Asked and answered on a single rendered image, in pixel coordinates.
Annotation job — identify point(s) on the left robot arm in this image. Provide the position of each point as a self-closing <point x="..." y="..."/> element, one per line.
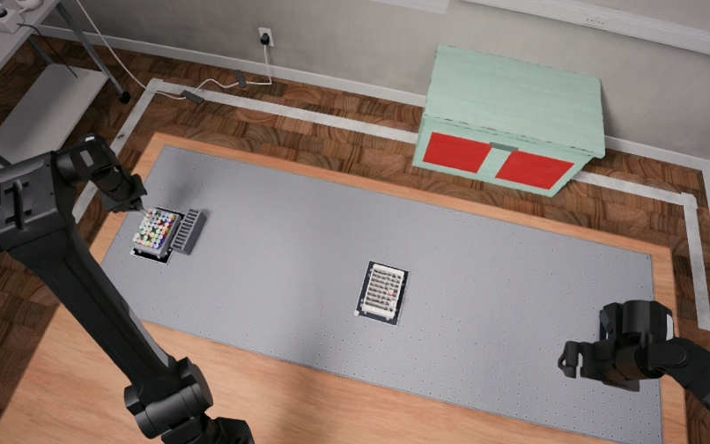
<point x="38" y="229"/>

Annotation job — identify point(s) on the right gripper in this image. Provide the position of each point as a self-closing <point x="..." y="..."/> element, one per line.
<point x="603" y="370"/>

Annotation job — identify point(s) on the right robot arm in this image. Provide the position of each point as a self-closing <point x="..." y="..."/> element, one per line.
<point x="637" y="323"/>

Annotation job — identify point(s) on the white tube rack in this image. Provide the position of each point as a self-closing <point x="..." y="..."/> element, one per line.
<point x="375" y="300"/>

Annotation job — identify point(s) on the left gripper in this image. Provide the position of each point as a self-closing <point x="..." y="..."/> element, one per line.
<point x="120" y="198"/>

